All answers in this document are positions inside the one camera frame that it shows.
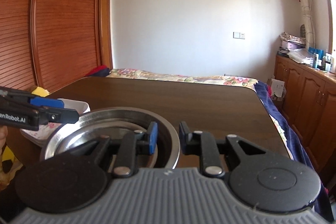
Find stack of papers and boxes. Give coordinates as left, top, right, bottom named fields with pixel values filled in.
left=280, top=32, right=306, bottom=51

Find wooden side cabinet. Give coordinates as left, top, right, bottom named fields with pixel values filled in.
left=274, top=56, right=335, bottom=173

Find white square plate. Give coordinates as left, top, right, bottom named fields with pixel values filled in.
left=20, top=98, right=91, bottom=147

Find wooden slatted wardrobe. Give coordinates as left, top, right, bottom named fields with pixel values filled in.
left=1, top=0, right=112, bottom=92

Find large steel bowl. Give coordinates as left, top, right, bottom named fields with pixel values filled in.
left=40, top=107, right=180, bottom=169

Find clear plastic bags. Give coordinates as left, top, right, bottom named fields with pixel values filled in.
left=287, top=49, right=313, bottom=66

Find person's left hand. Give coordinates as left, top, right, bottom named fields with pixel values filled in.
left=0, top=126, right=8, bottom=149

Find white paper bag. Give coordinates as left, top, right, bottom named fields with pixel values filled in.
left=267, top=79, right=285, bottom=98

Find red and navy bedding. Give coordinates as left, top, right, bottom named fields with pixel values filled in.
left=85, top=65, right=110, bottom=77

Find white wall switch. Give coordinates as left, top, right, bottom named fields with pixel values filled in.
left=233, top=31, right=245, bottom=39

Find toiletry bottles group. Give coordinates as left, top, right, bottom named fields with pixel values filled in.
left=308, top=47, right=335, bottom=73

